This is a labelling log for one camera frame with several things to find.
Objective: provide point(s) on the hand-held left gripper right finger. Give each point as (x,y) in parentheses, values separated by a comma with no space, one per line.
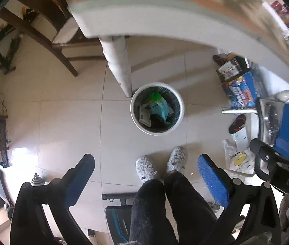
(212,178)

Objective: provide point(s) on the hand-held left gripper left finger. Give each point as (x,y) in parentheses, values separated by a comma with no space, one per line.
(81,178)

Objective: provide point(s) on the white round trash can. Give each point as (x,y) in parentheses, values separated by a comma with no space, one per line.
(159,130)

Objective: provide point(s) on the white carton with black label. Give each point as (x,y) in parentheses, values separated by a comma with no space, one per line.
(144,117)

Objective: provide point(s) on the green and blue snack packet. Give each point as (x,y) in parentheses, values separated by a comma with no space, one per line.
(159,107)

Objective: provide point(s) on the white plastic bag yellow print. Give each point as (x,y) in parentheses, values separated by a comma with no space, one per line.
(238,158)

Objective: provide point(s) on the person's right leg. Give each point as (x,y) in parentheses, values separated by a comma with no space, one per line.
(187,204)

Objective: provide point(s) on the person's leg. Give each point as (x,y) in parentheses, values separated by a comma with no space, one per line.
(152,211)
(187,204)

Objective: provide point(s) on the black framed glass stool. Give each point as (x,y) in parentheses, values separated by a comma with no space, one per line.
(260,122)

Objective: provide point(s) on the grey fuzzy slipper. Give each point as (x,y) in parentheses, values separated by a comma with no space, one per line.
(145,168)
(176,158)

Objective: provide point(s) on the white envelope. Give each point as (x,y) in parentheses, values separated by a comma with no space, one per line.
(241,139)

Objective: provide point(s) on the red and black slipper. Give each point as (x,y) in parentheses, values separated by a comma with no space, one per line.
(237,124)

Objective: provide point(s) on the white metal bar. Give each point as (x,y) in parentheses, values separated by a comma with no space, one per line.
(238,111)

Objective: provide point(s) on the blue printed carton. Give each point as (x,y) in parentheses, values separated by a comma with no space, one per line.
(241,91)

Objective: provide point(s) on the person's left leg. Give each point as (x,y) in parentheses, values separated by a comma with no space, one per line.
(152,211)

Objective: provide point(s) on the black and white box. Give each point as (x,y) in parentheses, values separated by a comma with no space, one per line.
(230,69)

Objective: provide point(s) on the red drink can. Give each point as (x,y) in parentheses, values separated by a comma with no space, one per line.
(279,7)

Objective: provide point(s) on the black exercise machine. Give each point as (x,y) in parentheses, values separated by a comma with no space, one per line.
(5,58)

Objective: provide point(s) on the white paper sheet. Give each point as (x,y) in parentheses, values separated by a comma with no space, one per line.
(65,30)

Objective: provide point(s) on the dark wooden chair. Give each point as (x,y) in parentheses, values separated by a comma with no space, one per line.
(39,34)

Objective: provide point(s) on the white table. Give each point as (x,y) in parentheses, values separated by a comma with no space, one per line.
(159,28)

